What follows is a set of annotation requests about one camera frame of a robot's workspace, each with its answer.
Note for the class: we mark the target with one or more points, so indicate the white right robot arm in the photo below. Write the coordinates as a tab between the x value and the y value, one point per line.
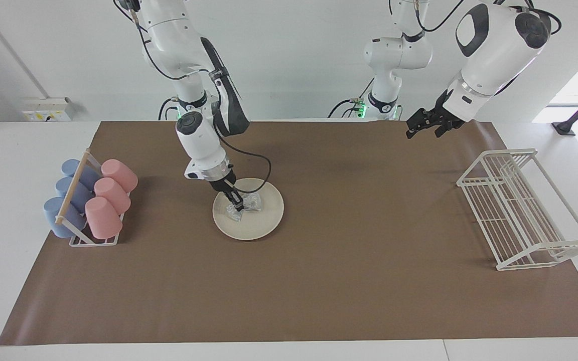
193	135

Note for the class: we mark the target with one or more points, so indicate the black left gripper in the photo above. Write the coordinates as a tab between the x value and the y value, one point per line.
444	113

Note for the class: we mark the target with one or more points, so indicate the pink plastic cup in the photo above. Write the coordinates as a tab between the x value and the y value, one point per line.
113	195
121	174
103	220

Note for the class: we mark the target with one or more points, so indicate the blue plastic cup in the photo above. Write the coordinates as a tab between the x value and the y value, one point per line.
70	166
58	218
70	193

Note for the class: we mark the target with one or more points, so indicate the crinkled clear plastic bag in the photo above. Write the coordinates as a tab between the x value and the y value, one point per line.
251	203

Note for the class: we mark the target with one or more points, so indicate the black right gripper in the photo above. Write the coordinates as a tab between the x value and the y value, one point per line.
223	181

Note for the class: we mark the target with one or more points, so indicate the white wall socket box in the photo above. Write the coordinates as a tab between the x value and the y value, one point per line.
48	110

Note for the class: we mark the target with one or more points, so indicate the brown table mat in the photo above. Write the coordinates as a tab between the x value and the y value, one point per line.
319	301

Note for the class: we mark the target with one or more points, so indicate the cream round plate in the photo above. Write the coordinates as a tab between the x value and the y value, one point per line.
264	220

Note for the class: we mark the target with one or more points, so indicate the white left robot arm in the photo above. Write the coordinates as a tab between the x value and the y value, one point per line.
489	50

